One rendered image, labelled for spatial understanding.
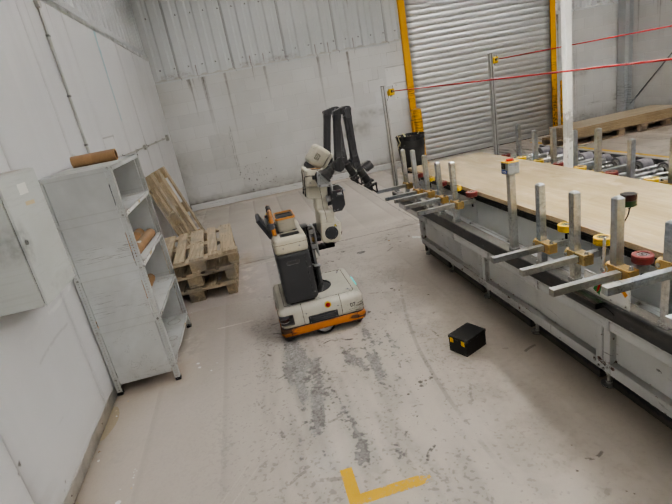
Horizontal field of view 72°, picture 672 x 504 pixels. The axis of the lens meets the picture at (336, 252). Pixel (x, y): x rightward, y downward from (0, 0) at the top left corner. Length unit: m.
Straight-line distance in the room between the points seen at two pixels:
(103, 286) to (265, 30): 7.05
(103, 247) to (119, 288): 0.29
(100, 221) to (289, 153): 6.65
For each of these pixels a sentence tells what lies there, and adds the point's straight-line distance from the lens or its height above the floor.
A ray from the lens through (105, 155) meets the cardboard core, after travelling 3.75.
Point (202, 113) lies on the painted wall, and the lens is 9.49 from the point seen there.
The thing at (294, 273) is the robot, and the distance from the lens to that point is 3.46.
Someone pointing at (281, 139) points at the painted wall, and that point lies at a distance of 9.54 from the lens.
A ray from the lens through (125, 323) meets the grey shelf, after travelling 3.50.
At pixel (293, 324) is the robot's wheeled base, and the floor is 0.15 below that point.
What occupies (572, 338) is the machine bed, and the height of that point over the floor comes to 0.17.
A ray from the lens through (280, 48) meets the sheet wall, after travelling 9.62.
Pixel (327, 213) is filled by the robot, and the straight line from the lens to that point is 3.54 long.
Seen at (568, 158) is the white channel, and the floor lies 0.96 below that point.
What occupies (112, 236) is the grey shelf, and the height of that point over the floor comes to 1.12.
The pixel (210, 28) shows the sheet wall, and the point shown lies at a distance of 9.61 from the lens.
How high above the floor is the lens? 1.74
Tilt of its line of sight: 19 degrees down
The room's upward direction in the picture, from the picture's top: 11 degrees counter-clockwise
